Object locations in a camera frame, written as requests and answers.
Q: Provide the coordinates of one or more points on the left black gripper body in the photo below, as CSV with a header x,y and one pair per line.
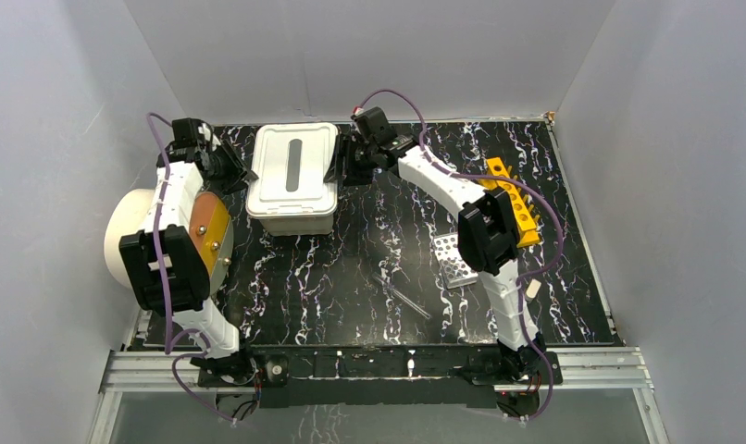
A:
x,y
237,173

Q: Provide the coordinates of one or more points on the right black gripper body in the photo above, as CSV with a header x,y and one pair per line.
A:
x,y
358,162

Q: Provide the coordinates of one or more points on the white bin lid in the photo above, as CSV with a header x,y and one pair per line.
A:
x,y
291,161

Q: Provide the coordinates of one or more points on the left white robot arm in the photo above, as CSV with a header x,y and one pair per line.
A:
x,y
177,258

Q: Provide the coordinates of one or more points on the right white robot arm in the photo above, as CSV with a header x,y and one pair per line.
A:
x,y
486,227

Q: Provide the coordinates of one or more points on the beige plastic bin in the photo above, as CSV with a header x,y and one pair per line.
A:
x,y
294,220

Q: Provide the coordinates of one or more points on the metal perforated tube rack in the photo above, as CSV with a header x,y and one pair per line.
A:
x,y
455,273

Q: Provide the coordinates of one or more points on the yellow test tube rack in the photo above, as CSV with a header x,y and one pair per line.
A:
x,y
526,222

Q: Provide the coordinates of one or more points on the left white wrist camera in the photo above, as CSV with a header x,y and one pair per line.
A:
x,y
208,136

